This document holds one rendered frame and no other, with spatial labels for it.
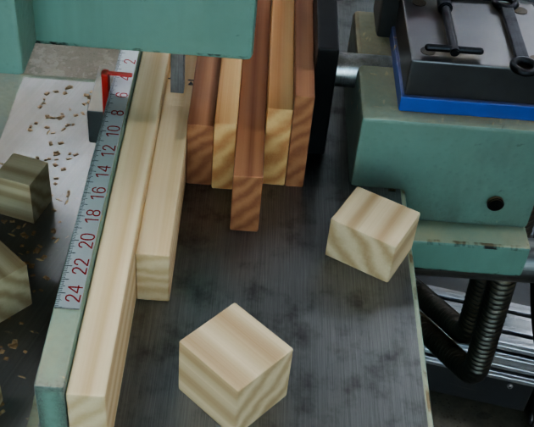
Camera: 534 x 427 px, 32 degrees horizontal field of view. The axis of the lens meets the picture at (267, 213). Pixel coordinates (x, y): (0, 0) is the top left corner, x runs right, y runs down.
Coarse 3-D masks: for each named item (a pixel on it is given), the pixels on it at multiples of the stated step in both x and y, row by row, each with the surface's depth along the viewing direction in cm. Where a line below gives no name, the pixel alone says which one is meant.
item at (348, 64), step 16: (320, 0) 67; (320, 16) 65; (336, 16) 65; (320, 32) 63; (336, 32) 64; (320, 48) 62; (336, 48) 62; (320, 64) 63; (336, 64) 63; (352, 64) 67; (368, 64) 67; (384, 64) 67; (320, 80) 64; (336, 80) 68; (352, 80) 68; (320, 96) 65; (320, 112) 66; (320, 128) 66; (320, 144) 67
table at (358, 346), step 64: (192, 192) 65; (320, 192) 66; (384, 192) 66; (192, 256) 60; (256, 256) 61; (320, 256) 61; (448, 256) 68; (512, 256) 68; (192, 320) 56; (320, 320) 57; (384, 320) 58; (128, 384) 53; (320, 384) 54; (384, 384) 54
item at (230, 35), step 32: (32, 0) 57; (64, 0) 57; (96, 0) 57; (128, 0) 57; (160, 0) 57; (192, 0) 56; (224, 0) 56; (256, 0) 57; (64, 32) 58; (96, 32) 58; (128, 32) 58; (160, 32) 58; (192, 32) 58; (224, 32) 58
